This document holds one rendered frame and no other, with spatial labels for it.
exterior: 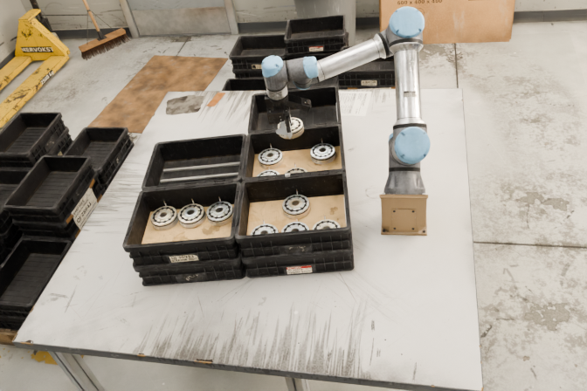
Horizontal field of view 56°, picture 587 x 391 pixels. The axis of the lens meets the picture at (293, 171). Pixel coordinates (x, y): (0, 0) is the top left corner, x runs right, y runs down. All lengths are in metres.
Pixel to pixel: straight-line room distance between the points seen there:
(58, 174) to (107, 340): 1.40
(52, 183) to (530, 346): 2.50
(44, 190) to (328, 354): 1.92
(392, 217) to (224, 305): 0.69
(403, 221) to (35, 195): 1.97
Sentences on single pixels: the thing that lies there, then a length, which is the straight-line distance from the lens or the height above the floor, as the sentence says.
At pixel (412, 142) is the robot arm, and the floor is 1.12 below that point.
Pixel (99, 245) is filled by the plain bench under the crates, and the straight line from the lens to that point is 2.43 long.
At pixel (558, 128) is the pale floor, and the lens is 3.90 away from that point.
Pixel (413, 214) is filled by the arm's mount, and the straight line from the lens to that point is 2.07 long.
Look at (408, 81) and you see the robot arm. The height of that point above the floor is 1.25.
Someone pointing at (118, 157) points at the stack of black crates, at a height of 0.41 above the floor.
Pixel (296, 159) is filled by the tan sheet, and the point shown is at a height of 0.83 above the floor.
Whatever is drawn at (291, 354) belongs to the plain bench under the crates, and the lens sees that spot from 1.88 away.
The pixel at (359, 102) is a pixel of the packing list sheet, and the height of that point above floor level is 0.70.
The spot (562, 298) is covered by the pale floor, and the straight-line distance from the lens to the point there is 2.95.
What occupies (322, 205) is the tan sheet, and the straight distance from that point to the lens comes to 2.10.
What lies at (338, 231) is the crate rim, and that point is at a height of 0.92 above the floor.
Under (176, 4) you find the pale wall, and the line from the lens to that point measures 5.36.
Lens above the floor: 2.30
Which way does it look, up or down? 40 degrees down
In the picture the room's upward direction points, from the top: 10 degrees counter-clockwise
